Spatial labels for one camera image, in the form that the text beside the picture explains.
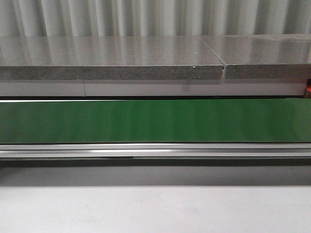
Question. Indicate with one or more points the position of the grey speckled stone slab left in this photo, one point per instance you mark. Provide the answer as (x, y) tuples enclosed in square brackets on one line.
[(107, 58)]

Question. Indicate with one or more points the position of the grey speckled stone slab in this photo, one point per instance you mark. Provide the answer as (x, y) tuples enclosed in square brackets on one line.
[(284, 56), (107, 58)]

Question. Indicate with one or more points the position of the green conveyor belt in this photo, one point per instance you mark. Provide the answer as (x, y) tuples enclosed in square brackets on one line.
[(160, 121)]

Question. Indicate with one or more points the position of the grey speckled stone slab right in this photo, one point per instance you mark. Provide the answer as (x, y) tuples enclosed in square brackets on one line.
[(284, 56)]

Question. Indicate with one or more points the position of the white pleated curtain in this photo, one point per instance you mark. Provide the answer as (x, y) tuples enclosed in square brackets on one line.
[(153, 17)]

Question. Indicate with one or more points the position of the aluminium conveyor frame rail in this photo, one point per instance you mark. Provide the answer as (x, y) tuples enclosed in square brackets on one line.
[(155, 151)]

